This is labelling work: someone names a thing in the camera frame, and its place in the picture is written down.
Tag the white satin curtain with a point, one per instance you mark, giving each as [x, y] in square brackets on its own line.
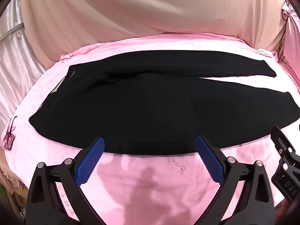
[14, 63]

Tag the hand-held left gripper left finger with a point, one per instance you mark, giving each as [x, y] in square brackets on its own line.
[90, 160]

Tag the beige draped cloth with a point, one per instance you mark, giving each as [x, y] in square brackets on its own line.
[140, 11]

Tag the pink bed sheet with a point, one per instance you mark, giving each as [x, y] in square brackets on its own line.
[150, 192]

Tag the black pants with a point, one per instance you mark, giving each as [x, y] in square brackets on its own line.
[140, 110]

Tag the pink pillow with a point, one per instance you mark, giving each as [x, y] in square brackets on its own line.
[291, 28]

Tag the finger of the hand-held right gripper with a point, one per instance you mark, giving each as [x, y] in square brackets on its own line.
[282, 140]

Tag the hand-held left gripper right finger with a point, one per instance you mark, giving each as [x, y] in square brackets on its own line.
[209, 160]

